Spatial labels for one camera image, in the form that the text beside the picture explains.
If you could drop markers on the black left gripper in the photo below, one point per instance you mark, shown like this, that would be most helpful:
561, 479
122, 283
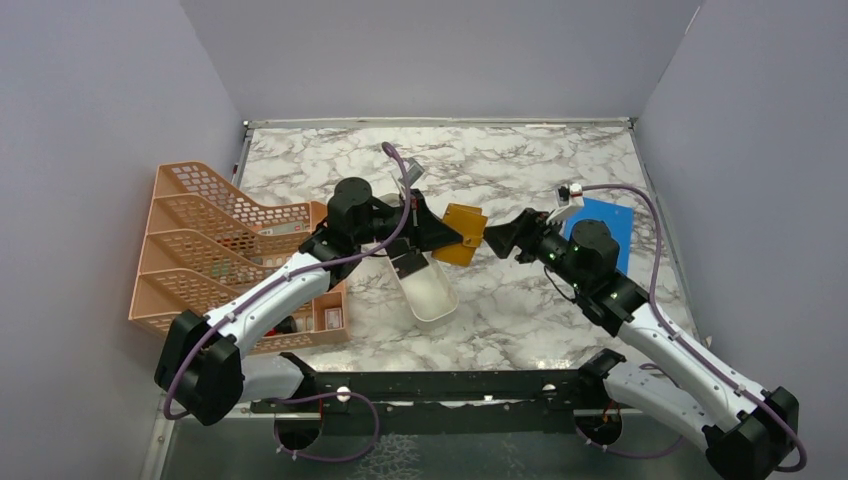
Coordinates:
425, 228

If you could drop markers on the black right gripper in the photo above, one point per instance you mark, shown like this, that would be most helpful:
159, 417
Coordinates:
502, 238

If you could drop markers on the yellow leather card holder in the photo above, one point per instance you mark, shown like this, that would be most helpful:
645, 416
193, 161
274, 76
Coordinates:
470, 223

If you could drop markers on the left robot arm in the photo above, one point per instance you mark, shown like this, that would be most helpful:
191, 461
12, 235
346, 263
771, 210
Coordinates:
204, 367

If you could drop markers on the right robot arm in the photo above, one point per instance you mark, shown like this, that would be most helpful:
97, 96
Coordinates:
744, 430

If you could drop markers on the peach plastic file rack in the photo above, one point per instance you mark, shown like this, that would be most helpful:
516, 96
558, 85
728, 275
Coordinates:
206, 242

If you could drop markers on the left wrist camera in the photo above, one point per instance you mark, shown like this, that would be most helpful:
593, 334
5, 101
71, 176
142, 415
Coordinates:
414, 171

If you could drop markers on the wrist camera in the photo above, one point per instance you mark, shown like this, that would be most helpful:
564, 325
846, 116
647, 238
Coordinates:
414, 171
569, 202

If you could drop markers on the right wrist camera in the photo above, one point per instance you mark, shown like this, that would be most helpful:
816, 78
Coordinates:
569, 202

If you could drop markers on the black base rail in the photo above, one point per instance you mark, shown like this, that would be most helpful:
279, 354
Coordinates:
444, 403

